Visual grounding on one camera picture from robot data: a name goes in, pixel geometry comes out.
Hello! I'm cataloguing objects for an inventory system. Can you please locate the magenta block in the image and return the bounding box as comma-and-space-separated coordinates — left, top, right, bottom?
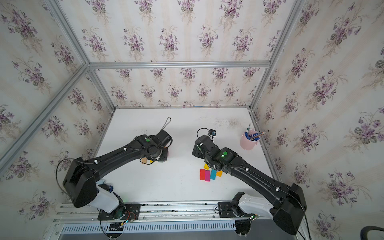
205, 170, 211, 182

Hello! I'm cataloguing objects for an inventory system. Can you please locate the white vent grille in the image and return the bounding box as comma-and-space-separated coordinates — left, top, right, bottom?
61, 220, 236, 235

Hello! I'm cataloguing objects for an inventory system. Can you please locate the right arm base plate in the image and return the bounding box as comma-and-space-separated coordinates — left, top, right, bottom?
215, 202, 260, 219

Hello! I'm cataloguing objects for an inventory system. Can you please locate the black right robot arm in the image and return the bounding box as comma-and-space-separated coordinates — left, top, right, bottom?
192, 135, 307, 236

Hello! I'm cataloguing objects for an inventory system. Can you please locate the red block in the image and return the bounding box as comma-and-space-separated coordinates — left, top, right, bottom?
200, 169, 206, 181

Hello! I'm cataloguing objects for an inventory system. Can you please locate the pink pen cup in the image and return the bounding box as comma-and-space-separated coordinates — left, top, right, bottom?
240, 129, 260, 151

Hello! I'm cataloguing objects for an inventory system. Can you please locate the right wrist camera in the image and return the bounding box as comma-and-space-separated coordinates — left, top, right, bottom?
209, 129, 216, 137

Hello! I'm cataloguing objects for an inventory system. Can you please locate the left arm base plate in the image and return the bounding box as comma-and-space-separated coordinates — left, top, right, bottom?
98, 204, 142, 222

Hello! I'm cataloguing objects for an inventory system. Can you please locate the aluminium front rail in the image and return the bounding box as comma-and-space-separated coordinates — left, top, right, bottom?
53, 196, 272, 224

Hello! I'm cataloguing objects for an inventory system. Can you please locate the teal block right group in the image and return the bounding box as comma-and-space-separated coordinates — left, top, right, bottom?
210, 169, 217, 180

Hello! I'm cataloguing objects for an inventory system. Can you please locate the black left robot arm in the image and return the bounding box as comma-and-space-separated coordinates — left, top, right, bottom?
63, 130, 173, 218

